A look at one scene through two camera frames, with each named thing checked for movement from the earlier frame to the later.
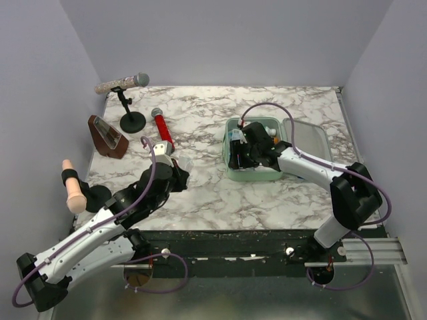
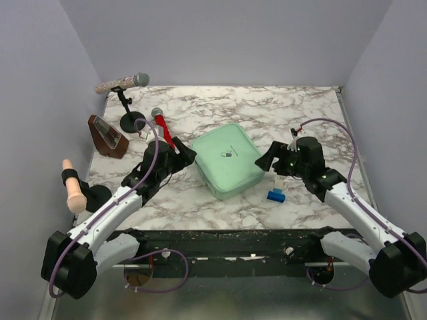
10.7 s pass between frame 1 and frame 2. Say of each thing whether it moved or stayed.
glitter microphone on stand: stayed
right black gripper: moved
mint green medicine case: moved
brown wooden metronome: stayed
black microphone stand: stayed
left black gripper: moved
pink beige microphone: stayed
